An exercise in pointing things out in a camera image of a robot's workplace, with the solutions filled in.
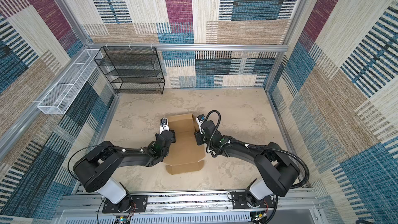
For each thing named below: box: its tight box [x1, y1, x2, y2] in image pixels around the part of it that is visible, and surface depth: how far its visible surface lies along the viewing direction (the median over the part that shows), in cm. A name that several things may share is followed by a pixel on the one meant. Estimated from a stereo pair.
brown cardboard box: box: [163, 113, 206, 175], surface depth 90 cm
